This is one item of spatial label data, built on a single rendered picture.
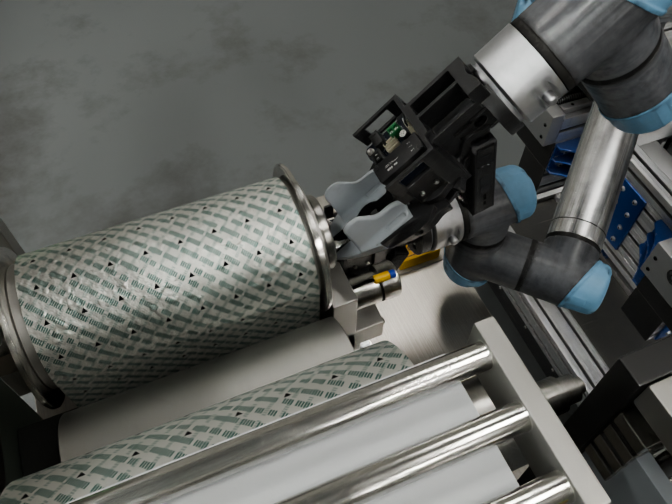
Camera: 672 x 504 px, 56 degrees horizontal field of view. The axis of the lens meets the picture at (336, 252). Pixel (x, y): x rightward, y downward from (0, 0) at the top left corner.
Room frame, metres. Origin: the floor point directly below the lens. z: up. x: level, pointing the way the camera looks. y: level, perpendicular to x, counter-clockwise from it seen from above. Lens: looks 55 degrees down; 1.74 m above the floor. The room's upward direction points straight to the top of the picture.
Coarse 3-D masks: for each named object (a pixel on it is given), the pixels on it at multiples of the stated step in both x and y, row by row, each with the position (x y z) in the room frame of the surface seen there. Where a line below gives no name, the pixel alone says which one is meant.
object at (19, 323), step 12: (300, 216) 0.35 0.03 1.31; (312, 216) 0.35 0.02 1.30; (312, 252) 0.32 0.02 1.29; (324, 252) 0.32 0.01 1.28; (12, 264) 0.30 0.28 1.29; (12, 276) 0.28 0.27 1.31; (12, 288) 0.27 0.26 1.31; (12, 300) 0.26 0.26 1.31; (12, 312) 0.25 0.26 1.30; (24, 324) 0.24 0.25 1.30; (24, 336) 0.23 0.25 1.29; (24, 348) 0.23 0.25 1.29; (36, 360) 0.22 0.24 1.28; (36, 372) 0.22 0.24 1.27; (48, 384) 0.21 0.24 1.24
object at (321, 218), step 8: (312, 200) 0.38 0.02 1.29; (312, 208) 0.37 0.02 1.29; (320, 208) 0.37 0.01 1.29; (320, 216) 0.36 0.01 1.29; (320, 224) 0.35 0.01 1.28; (328, 224) 0.35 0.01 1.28; (328, 232) 0.35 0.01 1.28; (328, 240) 0.34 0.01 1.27; (328, 248) 0.34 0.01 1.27; (328, 256) 0.34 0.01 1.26; (336, 256) 0.34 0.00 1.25
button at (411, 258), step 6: (426, 252) 0.57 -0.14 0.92; (432, 252) 0.58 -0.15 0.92; (438, 252) 0.58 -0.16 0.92; (408, 258) 0.56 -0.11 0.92; (414, 258) 0.56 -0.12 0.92; (420, 258) 0.57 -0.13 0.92; (426, 258) 0.57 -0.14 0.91; (432, 258) 0.58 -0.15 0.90; (402, 264) 0.56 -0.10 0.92; (408, 264) 0.56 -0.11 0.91; (414, 264) 0.56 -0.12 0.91
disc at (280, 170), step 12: (276, 168) 0.41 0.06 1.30; (288, 180) 0.38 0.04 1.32; (300, 192) 0.36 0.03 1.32; (300, 204) 0.35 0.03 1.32; (312, 228) 0.33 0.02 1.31; (312, 240) 0.32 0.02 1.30; (324, 264) 0.31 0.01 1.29; (324, 276) 0.30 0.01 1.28; (324, 288) 0.30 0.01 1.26; (324, 300) 0.30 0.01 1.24
